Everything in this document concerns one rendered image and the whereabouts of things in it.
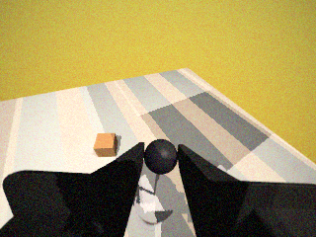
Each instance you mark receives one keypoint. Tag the brown cube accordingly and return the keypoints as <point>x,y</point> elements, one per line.
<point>106,145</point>

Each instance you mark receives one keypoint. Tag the glass french press with black handle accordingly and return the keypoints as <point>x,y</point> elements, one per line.
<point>156,196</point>

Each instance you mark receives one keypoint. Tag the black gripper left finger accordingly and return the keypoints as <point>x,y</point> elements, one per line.
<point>106,194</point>

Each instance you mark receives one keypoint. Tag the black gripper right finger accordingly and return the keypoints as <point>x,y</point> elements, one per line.
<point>220,204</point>

